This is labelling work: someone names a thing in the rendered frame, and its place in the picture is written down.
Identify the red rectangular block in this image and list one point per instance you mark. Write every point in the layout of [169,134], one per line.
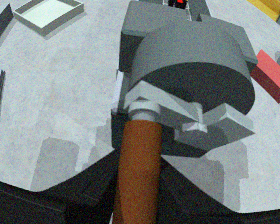
[267,74]

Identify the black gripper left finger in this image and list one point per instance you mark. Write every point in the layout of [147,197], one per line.
[86,198]

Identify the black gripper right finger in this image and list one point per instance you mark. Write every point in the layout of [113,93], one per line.
[180,202]

